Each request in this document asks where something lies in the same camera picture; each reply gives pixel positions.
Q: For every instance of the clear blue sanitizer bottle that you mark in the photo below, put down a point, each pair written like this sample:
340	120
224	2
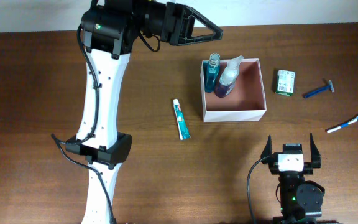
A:
228	77

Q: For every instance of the blue disposable razor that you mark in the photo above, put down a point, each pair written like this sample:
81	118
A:
328	87

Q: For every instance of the blue white toothbrush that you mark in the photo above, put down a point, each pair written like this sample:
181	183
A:
343	125

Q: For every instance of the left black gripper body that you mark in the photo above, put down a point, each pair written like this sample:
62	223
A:
171	22

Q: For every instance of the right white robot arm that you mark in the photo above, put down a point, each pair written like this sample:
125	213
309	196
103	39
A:
300	200

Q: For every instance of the white open cardboard box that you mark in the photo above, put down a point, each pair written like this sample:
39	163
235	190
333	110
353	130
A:
246	102

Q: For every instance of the teal toothpaste tube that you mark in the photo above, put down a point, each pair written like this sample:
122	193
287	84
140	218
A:
182	127

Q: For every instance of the teal mouthwash bottle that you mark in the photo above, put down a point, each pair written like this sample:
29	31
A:
212	71

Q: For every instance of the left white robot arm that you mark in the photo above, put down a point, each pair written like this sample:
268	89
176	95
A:
105	36

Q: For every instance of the green white soap box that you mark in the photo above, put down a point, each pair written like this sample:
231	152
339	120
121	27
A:
285	82

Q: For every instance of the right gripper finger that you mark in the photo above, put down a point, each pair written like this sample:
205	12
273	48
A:
315	155
267	151

